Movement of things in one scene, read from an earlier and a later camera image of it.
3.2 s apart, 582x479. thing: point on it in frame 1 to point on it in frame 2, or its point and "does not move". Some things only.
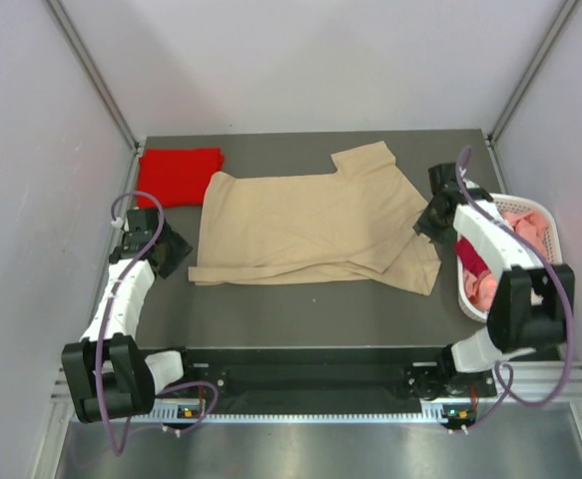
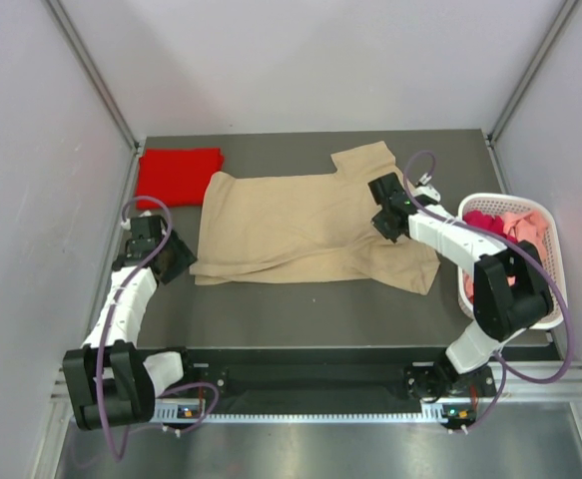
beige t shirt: [353, 225] does not move
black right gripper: [437, 237] to [378, 222]
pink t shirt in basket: [480, 284] does not move
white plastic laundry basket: [514, 203] does not move
